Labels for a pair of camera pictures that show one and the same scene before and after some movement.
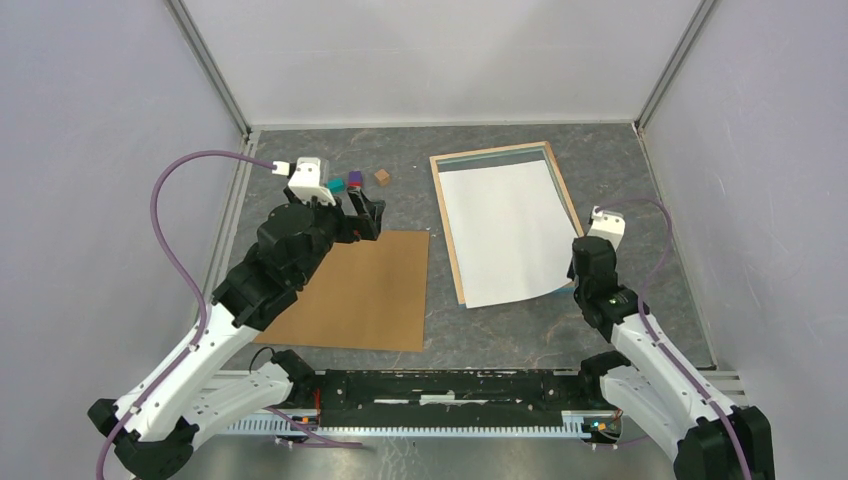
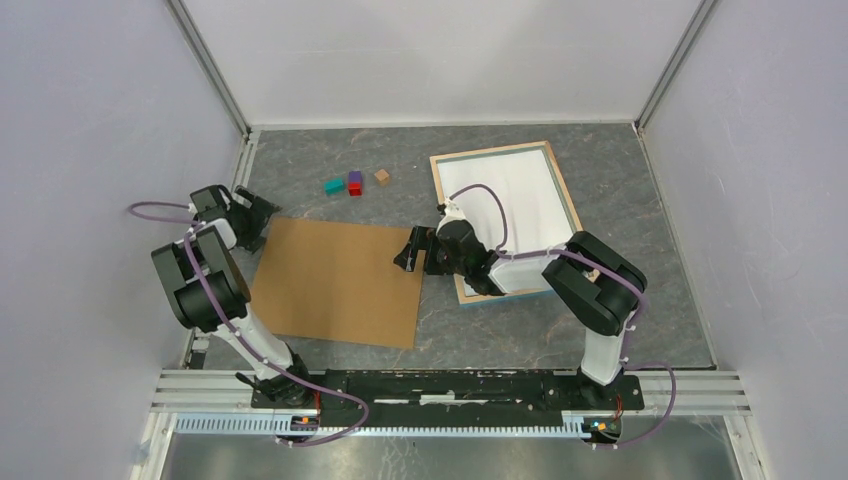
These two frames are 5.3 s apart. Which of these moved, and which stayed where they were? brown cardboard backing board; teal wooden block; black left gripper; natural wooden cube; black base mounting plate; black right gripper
Moved: black right gripper; black left gripper
Stayed: black base mounting plate; teal wooden block; natural wooden cube; brown cardboard backing board
